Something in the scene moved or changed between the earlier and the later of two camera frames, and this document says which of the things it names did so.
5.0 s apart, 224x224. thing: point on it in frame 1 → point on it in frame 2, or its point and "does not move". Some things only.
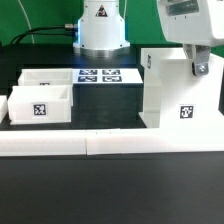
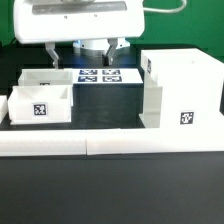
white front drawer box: (40, 105) does not move
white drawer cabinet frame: (176, 98) does not move
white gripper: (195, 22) → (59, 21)
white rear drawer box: (46, 77) does not move
